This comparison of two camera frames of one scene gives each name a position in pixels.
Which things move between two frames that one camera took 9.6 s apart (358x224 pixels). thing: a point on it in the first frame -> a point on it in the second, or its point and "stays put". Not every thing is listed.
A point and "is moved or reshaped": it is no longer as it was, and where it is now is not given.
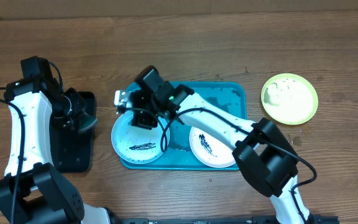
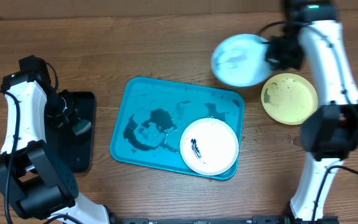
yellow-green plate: [289, 99] stays put
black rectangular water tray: [72, 149] stays put
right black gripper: [146, 119] -> [273, 60]
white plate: [209, 151] is moved or reshaped
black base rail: [258, 219] stays put
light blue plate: [135, 144] -> [240, 60]
